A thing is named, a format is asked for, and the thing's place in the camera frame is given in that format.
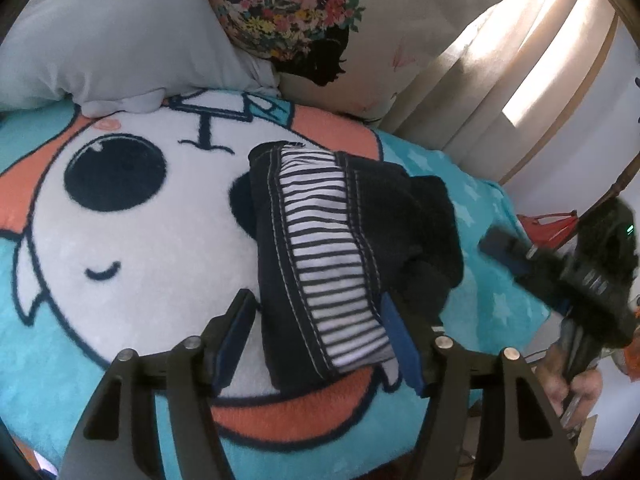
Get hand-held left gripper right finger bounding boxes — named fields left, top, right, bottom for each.
left=380, top=292, right=583, bottom=480

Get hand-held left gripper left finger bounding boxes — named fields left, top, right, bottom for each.
left=60, top=287, right=261, bottom=480

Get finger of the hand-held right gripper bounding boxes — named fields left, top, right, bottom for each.
left=477, top=225, right=576, bottom=316

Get striped pants with dark patches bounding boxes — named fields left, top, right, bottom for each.
left=247, top=142, right=463, bottom=393

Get person's right hand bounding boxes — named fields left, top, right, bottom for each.
left=537, top=345, right=606, bottom=431

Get red object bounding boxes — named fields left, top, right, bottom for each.
left=517, top=210, right=581, bottom=248

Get turquoise printed blanket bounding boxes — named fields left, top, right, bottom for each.
left=0, top=87, right=551, bottom=480

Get beige curtain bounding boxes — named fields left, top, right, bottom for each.
left=385, top=0, right=621, bottom=181

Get floral print pillow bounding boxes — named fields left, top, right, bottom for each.
left=187, top=0, right=510, bottom=126

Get grey pillow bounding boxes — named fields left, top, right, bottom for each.
left=0, top=0, right=281, bottom=116

